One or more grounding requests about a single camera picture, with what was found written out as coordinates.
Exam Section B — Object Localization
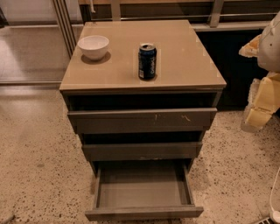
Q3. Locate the grey top drawer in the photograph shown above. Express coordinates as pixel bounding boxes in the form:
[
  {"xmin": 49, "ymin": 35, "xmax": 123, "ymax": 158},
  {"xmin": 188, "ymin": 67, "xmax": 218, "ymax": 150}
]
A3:
[{"xmin": 68, "ymin": 108, "xmax": 217, "ymax": 134}]

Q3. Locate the blue pepsi can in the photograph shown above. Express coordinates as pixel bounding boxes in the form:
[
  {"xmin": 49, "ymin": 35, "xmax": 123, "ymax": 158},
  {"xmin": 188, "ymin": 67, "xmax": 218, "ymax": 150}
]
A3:
[{"xmin": 138, "ymin": 43, "xmax": 157, "ymax": 80}]

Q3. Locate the grey middle drawer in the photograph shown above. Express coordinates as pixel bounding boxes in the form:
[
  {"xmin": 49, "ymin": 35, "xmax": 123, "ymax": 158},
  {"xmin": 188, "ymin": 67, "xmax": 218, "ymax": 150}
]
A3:
[{"xmin": 82, "ymin": 142, "xmax": 202, "ymax": 161}]

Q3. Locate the metal railing frame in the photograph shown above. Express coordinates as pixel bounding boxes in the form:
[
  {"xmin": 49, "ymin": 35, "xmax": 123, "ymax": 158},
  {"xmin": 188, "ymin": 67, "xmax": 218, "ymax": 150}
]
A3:
[{"xmin": 51, "ymin": 0, "xmax": 280, "ymax": 54}]

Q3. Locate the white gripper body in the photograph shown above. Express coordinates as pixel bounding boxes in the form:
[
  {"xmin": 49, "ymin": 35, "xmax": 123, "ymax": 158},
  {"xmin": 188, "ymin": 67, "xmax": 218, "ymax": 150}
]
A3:
[{"xmin": 248, "ymin": 72, "xmax": 280, "ymax": 115}]

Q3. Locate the white ceramic bowl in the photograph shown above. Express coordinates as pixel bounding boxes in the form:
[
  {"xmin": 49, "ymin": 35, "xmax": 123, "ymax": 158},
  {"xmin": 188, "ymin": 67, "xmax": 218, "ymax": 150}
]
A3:
[{"xmin": 78, "ymin": 35, "xmax": 109, "ymax": 60}]

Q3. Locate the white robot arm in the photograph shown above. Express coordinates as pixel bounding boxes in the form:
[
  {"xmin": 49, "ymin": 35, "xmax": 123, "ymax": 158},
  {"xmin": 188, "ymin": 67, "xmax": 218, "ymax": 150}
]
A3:
[{"xmin": 239, "ymin": 11, "xmax": 280, "ymax": 132}]

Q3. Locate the grey drawer cabinet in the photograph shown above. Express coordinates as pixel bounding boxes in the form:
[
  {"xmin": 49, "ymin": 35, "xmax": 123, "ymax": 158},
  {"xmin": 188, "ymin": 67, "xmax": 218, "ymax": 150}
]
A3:
[{"xmin": 59, "ymin": 19, "xmax": 228, "ymax": 176}]

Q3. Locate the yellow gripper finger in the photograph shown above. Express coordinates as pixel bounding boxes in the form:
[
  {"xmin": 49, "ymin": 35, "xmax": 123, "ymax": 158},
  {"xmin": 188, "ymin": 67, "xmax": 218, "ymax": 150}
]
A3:
[
  {"xmin": 244, "ymin": 107, "xmax": 271, "ymax": 128},
  {"xmin": 239, "ymin": 35, "xmax": 261, "ymax": 58}
]

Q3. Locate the grey open bottom drawer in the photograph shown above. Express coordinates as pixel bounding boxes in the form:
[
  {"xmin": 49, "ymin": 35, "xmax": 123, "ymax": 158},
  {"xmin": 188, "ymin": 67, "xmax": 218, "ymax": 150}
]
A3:
[{"xmin": 85, "ymin": 160, "xmax": 203, "ymax": 221}]

